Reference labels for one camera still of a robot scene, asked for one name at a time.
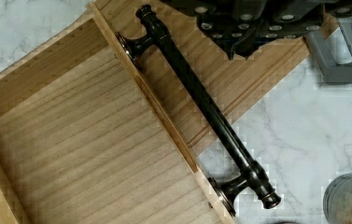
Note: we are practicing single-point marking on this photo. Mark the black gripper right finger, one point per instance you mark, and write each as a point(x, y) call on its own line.
point(276, 22)

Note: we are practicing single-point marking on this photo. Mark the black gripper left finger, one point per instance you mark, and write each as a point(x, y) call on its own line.
point(233, 28)

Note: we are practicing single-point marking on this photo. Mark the black metal drawer handle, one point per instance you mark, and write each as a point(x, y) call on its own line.
point(252, 175)

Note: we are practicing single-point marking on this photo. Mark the wooden drawer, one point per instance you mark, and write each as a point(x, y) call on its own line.
point(83, 140)

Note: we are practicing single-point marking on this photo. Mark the bamboo cutting board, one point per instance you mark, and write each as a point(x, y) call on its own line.
point(234, 85)

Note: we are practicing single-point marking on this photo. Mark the round grey dish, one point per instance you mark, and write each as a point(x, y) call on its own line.
point(337, 200)

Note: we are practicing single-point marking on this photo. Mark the grey metal bracket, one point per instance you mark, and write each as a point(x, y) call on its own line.
point(334, 57)

